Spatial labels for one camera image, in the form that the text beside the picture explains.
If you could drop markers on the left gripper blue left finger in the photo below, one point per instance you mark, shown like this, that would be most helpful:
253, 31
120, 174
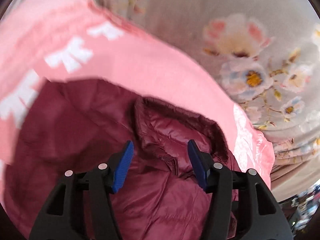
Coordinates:
62, 215

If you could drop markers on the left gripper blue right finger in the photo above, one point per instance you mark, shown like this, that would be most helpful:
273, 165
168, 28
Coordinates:
258, 215

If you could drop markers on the maroon puffer jacket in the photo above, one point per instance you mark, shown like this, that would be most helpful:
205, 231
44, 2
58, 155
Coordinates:
78, 125

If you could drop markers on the grey floral bedsheet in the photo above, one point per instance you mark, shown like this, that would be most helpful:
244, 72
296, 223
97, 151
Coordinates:
265, 56

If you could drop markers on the pink fleece blanket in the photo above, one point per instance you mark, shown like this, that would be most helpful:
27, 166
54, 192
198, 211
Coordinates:
59, 40

